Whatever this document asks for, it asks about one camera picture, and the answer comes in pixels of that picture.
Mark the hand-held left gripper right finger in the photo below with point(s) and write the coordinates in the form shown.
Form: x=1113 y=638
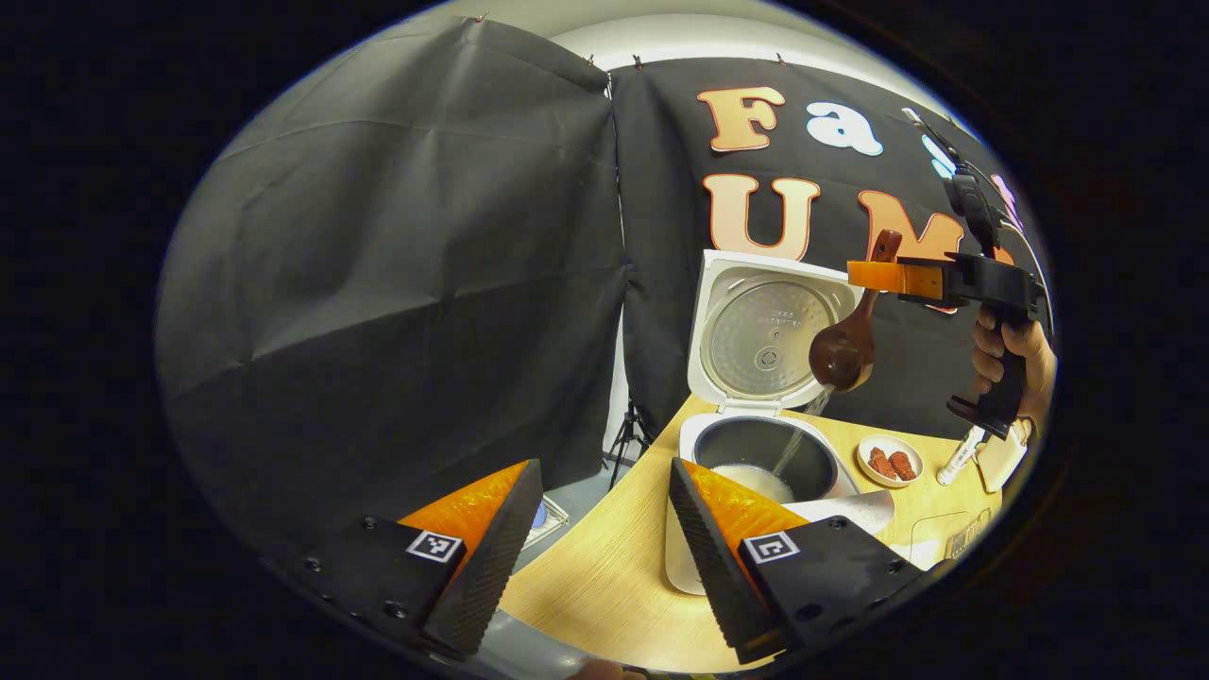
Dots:
x=718 y=567

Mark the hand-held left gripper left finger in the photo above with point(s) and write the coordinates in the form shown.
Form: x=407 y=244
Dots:
x=491 y=567

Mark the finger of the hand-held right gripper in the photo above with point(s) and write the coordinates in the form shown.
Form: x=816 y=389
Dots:
x=888 y=277

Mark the brown wooden spoon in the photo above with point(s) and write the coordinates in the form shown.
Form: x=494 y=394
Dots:
x=841 y=354

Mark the white rice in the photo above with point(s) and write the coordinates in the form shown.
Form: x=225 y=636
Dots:
x=756 y=480

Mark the white rice cooker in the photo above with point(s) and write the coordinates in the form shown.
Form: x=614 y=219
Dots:
x=756 y=331

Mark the blue round object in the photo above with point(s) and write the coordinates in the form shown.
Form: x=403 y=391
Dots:
x=540 y=518

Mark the white grille panel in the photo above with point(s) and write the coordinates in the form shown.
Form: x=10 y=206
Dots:
x=557 y=524

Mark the black tripod stand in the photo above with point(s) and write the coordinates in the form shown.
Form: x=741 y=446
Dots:
x=628 y=436

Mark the white toaster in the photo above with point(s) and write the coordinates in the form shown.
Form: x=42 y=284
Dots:
x=1001 y=458

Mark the white drink bottle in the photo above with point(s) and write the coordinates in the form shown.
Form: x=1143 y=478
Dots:
x=959 y=458

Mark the white plate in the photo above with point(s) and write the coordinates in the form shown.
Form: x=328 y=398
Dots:
x=874 y=472

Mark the red meat piece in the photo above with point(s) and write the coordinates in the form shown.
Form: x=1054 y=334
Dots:
x=903 y=466
x=881 y=463

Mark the black backdrop cloth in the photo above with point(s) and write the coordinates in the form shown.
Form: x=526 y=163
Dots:
x=378 y=283

